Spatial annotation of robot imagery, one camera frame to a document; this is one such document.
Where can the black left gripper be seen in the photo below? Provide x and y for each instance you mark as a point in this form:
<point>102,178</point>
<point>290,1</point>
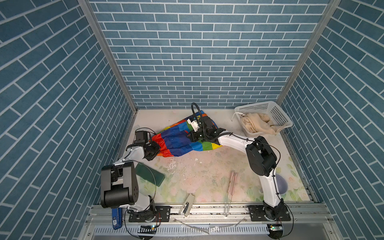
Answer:
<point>157,148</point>

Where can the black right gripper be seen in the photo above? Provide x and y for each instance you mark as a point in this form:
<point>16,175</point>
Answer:
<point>192,137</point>

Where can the rainbow striped shorts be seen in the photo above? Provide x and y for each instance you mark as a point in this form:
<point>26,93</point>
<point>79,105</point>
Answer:
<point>174,142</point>

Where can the beige shorts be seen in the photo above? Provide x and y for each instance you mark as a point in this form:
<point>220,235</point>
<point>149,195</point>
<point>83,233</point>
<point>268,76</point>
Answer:
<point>260,123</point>

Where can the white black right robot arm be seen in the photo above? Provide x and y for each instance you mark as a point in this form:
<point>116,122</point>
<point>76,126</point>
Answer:
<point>261,156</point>

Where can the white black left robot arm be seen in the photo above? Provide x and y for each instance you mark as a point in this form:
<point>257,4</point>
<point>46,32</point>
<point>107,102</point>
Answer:
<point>119,181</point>

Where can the dark green rectangular block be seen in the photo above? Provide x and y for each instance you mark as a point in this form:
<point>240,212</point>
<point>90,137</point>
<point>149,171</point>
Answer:
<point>149,174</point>

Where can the white plastic laundry basket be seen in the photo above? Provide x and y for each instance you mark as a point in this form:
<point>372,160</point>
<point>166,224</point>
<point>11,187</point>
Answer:
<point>272,109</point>

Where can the blue handheld tool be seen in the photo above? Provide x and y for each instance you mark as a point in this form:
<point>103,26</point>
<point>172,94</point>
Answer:
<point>117,218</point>

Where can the lavender bowl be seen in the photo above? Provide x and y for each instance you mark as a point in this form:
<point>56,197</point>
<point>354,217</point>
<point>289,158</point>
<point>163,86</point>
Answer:
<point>282,184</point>

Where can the clear plastic strip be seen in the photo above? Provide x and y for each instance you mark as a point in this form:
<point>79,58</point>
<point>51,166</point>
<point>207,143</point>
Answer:
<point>210,228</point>

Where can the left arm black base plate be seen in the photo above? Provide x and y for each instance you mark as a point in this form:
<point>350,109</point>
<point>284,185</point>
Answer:
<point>156,214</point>

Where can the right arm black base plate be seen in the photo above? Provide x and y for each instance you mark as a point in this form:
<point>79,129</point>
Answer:
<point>268,213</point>

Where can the aluminium front rail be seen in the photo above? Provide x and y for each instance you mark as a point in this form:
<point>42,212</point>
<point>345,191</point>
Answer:
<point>300,212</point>

